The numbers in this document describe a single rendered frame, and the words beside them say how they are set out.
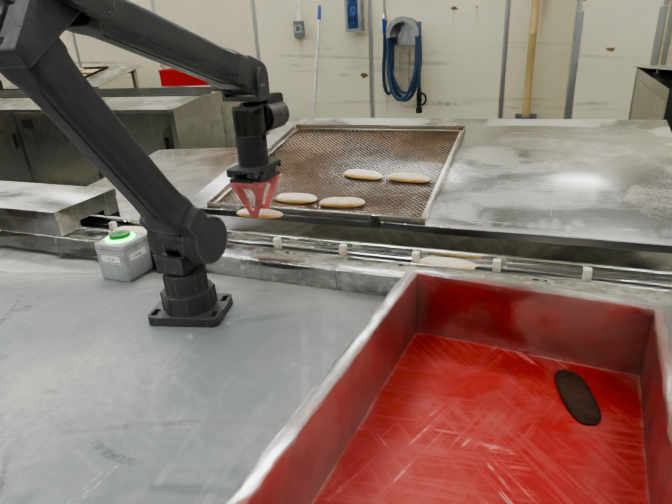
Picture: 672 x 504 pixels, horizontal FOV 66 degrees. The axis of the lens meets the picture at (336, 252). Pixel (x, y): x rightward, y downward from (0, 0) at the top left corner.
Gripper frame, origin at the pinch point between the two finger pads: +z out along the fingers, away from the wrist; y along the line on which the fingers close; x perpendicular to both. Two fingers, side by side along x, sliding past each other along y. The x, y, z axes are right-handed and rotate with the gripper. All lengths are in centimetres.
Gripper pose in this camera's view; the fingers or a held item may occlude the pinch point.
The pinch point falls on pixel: (259, 210)
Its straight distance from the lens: 102.7
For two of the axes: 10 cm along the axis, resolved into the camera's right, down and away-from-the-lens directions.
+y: 3.6, -3.8, 8.5
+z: 0.5, 9.2, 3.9
